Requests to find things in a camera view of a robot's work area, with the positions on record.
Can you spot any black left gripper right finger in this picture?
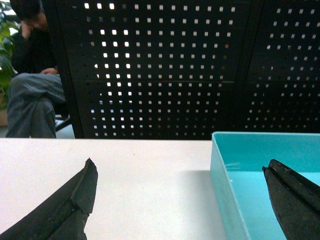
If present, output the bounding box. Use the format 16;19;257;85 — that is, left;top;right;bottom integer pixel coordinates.
262;159;320;240

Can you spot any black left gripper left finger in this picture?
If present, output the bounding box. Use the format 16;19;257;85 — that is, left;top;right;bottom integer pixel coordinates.
0;159;98;240

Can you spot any turquoise plastic tray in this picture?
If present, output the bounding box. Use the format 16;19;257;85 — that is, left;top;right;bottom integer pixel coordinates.
210;131;320;240

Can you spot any seated person in dark clothes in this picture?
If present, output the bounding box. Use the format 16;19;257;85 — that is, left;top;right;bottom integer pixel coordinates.
6;0;66;138

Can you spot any black perforated metal panel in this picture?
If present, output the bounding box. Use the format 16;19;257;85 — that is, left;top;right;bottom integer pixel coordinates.
43;0;320;140

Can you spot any green potted plant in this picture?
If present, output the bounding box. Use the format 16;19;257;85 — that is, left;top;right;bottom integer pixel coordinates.
0;0;20;111

